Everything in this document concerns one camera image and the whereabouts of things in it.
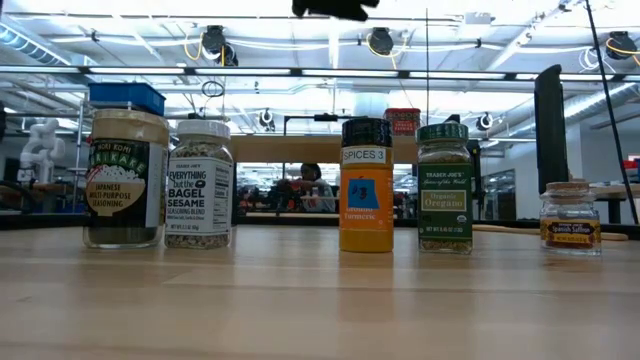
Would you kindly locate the person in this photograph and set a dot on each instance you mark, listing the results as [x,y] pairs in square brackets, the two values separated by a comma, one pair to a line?
[312,175]

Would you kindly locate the thin black vertical rod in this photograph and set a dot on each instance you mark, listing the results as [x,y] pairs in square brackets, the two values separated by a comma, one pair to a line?
[427,50]

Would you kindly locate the red smoked paprika tin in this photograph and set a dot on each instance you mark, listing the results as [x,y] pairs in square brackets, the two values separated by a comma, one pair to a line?
[402,122]

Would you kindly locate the wooden shelf black metal frame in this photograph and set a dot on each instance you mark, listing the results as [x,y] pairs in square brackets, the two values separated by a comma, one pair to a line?
[290,149]

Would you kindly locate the thin black slanted pole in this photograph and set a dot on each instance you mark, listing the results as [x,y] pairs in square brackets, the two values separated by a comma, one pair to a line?
[620,150]

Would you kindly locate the black upright post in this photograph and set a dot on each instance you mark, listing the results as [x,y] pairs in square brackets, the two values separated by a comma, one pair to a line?
[550,130]

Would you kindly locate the small black ceiling reel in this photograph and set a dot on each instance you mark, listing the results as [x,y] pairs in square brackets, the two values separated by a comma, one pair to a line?
[480,124]
[261,119]

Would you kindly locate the black equipment cabinet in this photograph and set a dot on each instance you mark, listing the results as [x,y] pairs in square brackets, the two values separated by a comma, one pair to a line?
[477,175]

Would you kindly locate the bagel sesame jar white lid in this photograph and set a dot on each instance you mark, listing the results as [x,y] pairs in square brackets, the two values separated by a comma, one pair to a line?
[199,200]

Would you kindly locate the wooden background table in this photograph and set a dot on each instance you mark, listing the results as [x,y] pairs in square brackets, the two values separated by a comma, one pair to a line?
[617,192]

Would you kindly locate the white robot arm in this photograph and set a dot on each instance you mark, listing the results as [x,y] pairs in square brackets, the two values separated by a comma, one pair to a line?
[42,150]

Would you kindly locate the blue storage bin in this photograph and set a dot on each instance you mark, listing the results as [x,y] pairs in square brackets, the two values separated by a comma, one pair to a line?
[125,97]

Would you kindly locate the furikake seasoning jar tan lid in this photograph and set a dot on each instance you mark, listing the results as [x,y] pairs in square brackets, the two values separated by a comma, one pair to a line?
[125,190]

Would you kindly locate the oregano jar green lid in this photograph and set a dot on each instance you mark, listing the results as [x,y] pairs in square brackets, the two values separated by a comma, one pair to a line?
[445,210]

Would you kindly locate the orange turmeric bottle black cap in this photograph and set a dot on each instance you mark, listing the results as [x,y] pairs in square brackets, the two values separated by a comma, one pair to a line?
[366,215]

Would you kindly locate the small saffron jar cork lid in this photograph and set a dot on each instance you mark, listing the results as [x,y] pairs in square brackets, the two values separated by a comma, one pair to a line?
[570,225]

